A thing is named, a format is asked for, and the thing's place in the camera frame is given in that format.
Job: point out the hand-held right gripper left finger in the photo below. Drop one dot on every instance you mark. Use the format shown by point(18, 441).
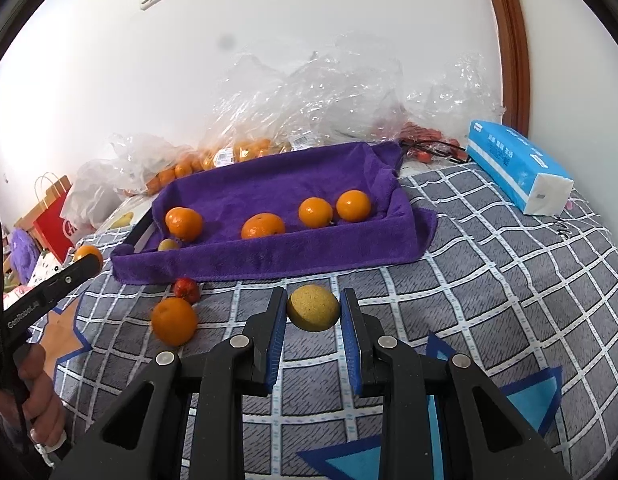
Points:
point(276, 342)

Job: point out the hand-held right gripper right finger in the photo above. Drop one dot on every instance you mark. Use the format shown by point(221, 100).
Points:
point(350, 347)

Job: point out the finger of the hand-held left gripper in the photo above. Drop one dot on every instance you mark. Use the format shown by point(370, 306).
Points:
point(74, 275)

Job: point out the speckled yellow fruit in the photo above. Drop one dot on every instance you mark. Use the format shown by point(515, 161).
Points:
point(313, 307)

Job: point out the black tray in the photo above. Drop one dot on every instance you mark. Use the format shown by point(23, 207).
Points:
point(143, 232)

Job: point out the small yellow-green fruit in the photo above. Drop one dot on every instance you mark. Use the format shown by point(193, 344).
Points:
point(168, 245)

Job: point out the mandarin orange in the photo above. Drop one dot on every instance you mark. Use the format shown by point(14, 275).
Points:
point(263, 226)

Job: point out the large round orange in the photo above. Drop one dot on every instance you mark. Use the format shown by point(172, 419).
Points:
point(353, 205)

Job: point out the purple towel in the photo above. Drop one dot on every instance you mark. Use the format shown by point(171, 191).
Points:
point(289, 175)

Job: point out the person's left hand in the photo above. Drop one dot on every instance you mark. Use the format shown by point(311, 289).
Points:
point(41, 400)

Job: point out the white dotted pouch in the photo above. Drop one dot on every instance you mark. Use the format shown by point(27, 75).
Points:
point(46, 267)

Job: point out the red paper bag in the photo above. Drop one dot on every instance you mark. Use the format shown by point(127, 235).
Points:
point(51, 230)

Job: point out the purple fluffy cloth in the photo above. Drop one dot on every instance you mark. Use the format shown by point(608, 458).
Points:
point(24, 255)

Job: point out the pale yellow fruit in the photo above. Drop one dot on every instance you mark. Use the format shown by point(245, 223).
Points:
point(121, 219)

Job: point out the white plastic bag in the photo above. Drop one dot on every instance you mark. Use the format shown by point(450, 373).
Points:
point(109, 180)

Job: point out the small red fruit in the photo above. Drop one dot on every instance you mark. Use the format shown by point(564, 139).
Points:
point(187, 290)

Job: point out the orange with stem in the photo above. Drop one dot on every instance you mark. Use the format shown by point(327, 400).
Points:
point(315, 211)

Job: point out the bagged heap of mandarins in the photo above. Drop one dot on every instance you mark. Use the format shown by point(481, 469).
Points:
point(174, 172)

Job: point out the grey checkered bedsheet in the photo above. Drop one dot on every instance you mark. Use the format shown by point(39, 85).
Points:
point(489, 285)

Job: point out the bag of small yellow oranges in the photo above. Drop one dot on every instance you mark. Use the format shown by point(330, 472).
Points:
point(249, 150)

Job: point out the pile of red cherry tomatoes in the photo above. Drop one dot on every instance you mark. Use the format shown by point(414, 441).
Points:
point(424, 132)

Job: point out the blue tissue pack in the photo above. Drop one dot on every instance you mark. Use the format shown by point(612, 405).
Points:
point(514, 160)

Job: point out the clear crumpled plastic bag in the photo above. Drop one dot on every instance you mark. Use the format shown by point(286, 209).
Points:
point(339, 90)

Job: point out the brown wooden door frame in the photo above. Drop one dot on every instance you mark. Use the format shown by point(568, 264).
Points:
point(514, 50)

